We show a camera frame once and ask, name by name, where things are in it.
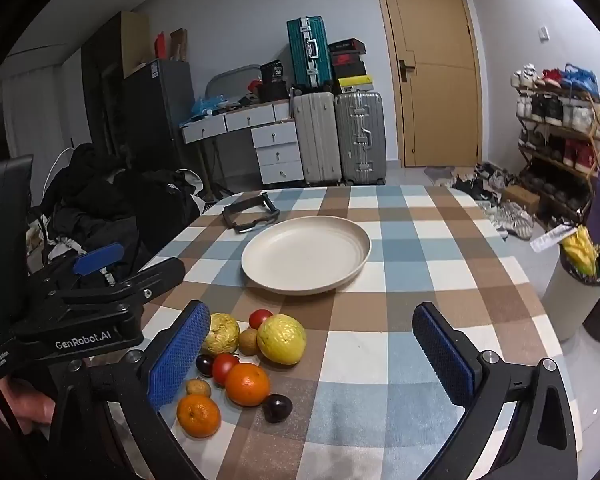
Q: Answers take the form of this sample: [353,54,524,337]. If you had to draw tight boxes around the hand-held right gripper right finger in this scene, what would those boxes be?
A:
[411,301,581,480]

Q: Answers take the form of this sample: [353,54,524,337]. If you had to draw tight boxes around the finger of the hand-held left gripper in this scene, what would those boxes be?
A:
[30,242,126,287]
[46,256,187,309]

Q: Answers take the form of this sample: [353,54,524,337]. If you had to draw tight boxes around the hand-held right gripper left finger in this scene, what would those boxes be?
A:
[50,300,216,480]

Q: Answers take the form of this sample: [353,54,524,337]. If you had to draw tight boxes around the wrinkled yellow apple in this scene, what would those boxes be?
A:
[201,313,241,357]

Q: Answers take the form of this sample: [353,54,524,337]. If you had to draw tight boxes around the orange mandarin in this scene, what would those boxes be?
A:
[176,394,222,438]
[225,362,272,407]

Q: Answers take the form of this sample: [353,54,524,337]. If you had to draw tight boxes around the yellow-green guava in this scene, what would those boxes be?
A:
[256,314,308,366]

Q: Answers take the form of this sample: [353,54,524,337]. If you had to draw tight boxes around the cream round plate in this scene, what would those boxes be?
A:
[241,216,371,296]

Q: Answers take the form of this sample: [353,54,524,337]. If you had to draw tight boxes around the person's left hand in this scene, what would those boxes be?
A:
[0,379,57,435]

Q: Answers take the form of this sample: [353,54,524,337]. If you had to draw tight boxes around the pile of dark clothes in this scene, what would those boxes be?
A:
[27,142,203,286]

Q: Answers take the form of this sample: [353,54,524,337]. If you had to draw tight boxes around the white trash bin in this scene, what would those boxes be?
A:
[540,242,600,343]

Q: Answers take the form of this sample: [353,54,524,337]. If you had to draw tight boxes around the pile of shoes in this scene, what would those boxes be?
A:
[452,162,536,241]

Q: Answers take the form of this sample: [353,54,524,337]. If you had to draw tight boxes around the black fridge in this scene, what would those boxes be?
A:
[121,58,197,173]

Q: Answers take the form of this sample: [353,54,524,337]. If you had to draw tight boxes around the brown wardrobe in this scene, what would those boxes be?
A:
[81,11,151,161]

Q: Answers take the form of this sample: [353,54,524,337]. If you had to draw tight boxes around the yellow bag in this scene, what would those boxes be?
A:
[562,226,597,277]

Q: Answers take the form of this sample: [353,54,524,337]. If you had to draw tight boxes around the cardboard box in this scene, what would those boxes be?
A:
[501,185,541,215]

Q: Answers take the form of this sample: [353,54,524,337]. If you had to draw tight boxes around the white desk with drawers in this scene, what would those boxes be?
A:
[181,100,305,186]

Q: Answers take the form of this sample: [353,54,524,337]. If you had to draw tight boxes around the blue plastic bag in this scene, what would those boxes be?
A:
[192,95,227,117]

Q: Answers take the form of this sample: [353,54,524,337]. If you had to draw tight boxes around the grey door mat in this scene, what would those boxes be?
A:
[424,166,456,186]

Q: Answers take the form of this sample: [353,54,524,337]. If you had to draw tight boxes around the beige suitcase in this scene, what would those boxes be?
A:
[292,91,342,186]

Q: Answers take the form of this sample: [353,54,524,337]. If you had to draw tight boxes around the silver suitcase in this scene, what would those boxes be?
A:
[334,91,387,186]

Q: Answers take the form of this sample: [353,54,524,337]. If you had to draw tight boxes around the wooden door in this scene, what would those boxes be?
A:
[371,0,482,168]

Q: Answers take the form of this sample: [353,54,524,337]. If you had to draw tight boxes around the wooden shoe rack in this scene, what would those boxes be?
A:
[512,65,600,221]

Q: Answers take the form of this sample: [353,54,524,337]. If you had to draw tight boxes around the teal suitcase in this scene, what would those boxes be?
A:
[286,16,333,92]

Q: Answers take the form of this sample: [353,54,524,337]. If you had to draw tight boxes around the yellow and black shoe box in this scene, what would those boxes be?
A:
[337,75,373,94]

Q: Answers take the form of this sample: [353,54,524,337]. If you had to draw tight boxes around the black folding frame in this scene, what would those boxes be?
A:
[222,192,281,234]

